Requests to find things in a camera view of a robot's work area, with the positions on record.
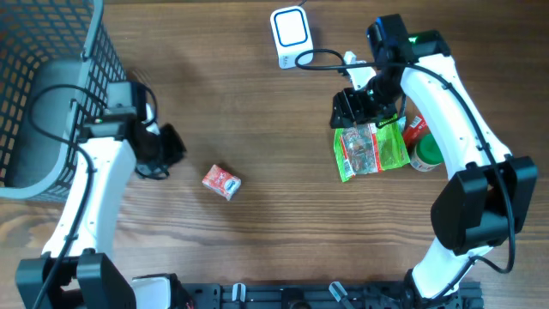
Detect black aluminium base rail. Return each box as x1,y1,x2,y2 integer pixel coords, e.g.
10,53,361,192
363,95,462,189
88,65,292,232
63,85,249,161
171,281,485,309

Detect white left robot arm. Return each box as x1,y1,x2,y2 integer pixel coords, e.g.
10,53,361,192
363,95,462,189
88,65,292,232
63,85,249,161
15,116,193,308

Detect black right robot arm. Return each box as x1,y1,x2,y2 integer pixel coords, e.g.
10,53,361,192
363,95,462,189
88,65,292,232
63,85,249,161
330,15,538,308

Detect white barcode scanner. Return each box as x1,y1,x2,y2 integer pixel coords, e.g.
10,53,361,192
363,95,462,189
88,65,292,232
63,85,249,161
270,6,313,70

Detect black mesh basket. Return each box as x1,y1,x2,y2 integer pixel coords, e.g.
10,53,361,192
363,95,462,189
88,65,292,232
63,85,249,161
1,0,126,202

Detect green candy bag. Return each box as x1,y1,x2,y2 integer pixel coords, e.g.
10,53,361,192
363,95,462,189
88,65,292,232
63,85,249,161
334,117,410,182

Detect teal packet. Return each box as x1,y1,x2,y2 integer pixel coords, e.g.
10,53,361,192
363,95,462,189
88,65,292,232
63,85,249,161
397,116,407,133

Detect red long snack stick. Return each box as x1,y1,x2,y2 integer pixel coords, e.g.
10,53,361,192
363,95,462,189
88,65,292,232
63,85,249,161
402,114,428,148

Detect green lidded jar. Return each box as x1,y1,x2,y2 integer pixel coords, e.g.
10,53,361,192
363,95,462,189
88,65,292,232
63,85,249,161
410,134,443,172

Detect red small snack pack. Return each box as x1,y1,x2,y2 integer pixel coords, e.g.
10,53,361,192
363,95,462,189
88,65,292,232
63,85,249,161
202,165,241,201

